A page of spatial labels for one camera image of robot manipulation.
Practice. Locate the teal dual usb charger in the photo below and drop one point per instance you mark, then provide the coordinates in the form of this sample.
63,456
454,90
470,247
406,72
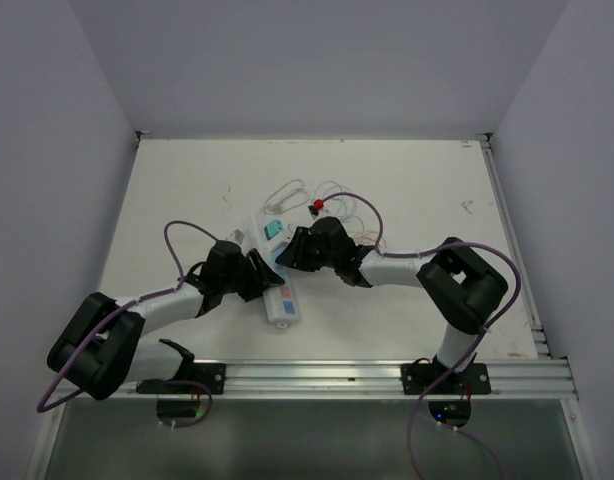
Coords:
273,229

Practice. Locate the white power strip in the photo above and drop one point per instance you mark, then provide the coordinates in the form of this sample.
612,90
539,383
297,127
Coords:
279,298

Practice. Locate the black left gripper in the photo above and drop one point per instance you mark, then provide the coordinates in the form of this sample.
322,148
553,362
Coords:
255,288

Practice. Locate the right side aluminium rail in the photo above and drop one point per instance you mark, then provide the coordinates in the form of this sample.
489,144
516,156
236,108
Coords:
538,333

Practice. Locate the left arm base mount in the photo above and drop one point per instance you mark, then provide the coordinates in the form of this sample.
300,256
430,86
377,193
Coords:
186,389

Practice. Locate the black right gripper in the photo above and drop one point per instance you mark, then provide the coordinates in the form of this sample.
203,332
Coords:
295,255

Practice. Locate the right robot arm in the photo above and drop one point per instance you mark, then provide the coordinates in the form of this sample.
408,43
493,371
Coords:
462,285

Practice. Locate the light blue charger plug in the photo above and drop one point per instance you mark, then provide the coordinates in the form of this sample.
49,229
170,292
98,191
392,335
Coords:
275,255

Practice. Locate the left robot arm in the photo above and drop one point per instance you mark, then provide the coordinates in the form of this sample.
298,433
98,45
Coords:
100,349

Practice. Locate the aluminium table rail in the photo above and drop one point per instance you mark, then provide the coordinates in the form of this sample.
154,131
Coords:
385,380

